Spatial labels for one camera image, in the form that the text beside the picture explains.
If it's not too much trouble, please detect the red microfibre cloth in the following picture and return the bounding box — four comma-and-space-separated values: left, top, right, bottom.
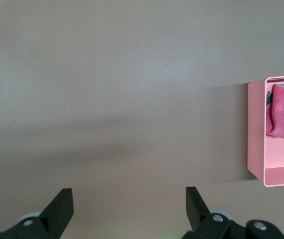
266, 84, 284, 139

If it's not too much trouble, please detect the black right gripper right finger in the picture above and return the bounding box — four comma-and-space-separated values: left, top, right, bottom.
183, 186, 232, 239

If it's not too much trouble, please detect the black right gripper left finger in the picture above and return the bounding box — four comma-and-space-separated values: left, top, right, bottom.
0, 188, 74, 239

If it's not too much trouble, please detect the pink plastic bin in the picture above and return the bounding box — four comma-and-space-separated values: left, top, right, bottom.
247, 74, 284, 188

